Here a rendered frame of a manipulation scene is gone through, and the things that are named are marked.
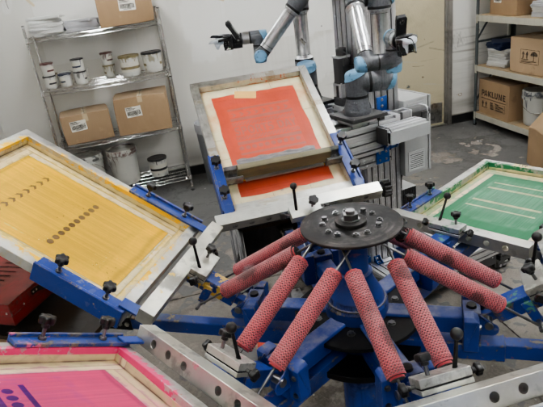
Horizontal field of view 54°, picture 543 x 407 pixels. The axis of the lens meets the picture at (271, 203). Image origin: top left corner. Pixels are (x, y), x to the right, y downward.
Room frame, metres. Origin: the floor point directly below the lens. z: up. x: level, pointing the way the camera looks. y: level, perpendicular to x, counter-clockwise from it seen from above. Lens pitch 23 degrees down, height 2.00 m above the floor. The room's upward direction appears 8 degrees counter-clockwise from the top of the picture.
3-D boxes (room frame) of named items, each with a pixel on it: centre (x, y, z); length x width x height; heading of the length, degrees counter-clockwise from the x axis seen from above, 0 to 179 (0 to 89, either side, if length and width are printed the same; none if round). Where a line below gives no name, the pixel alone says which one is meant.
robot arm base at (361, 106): (2.80, -0.52, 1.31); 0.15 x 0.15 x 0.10
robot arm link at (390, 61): (2.53, -0.64, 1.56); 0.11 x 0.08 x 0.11; 90
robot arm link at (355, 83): (2.80, -0.53, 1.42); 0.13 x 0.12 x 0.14; 90
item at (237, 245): (2.45, 0.20, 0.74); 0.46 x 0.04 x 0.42; 11
